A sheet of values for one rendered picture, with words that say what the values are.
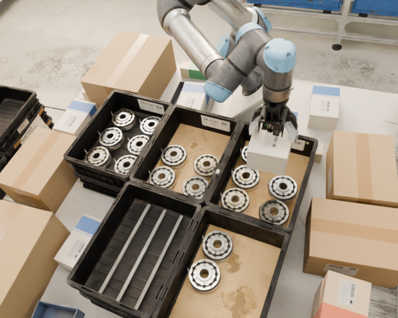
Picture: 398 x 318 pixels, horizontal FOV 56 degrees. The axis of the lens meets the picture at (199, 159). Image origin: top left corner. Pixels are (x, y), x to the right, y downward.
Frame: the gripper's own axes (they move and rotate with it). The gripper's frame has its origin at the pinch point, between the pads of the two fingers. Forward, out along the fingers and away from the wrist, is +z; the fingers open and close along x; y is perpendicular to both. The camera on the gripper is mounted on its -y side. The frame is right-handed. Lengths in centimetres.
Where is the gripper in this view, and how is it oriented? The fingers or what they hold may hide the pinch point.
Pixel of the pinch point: (273, 135)
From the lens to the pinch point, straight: 119.0
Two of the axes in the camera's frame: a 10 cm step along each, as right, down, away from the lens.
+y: -3.1, 7.9, -5.3
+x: 9.5, 2.0, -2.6
